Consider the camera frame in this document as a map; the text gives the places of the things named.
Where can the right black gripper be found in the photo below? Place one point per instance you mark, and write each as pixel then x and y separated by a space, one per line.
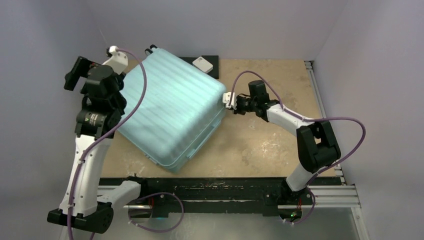
pixel 236 111

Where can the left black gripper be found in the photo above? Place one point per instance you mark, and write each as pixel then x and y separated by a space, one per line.
pixel 80 70

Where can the light blue suitcase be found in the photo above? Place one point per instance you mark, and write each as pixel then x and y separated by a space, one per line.
pixel 172 108

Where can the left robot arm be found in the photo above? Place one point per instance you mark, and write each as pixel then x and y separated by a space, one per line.
pixel 103 107

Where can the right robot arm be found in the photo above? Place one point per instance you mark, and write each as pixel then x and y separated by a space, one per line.
pixel 317 146

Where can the white power bank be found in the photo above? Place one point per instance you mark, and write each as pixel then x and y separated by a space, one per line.
pixel 202 64

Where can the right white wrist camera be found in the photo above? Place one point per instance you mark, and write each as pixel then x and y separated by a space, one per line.
pixel 229 101

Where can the black metal base rail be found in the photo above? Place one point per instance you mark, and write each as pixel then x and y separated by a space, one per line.
pixel 162 196

